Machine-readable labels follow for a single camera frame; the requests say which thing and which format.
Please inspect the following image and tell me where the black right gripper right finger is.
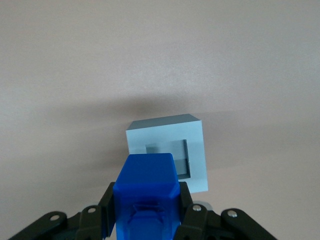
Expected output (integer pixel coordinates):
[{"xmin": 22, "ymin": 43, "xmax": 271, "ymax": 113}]
[{"xmin": 172, "ymin": 181, "xmax": 276, "ymax": 240}]

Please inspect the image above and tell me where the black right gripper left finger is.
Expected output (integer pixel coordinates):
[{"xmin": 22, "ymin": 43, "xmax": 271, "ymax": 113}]
[{"xmin": 6, "ymin": 181, "xmax": 116, "ymax": 240}]

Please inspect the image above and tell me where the blue plastic insert part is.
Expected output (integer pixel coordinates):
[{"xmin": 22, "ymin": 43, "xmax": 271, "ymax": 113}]
[{"xmin": 111, "ymin": 152, "xmax": 181, "ymax": 240}]

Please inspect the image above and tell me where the gray square socket base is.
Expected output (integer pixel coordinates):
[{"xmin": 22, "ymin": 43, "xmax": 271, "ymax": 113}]
[{"xmin": 125, "ymin": 113, "xmax": 210, "ymax": 195}]

